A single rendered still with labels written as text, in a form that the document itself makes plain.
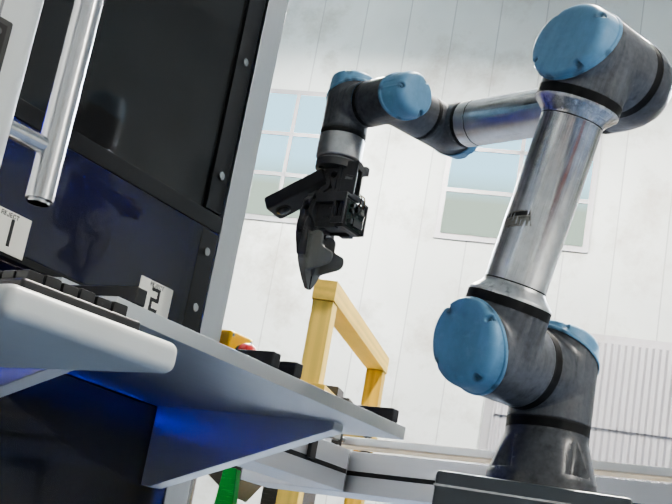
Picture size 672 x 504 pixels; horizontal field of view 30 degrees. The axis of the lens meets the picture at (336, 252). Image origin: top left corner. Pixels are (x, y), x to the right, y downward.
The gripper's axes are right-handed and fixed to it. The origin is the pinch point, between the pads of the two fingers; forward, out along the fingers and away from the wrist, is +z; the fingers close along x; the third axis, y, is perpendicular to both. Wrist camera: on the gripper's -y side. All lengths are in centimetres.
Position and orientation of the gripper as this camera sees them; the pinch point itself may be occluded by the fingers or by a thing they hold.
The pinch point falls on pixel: (305, 281)
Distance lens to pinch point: 199.3
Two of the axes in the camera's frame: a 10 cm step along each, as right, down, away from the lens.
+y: 8.5, 0.1, -5.3
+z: -1.7, 9.5, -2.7
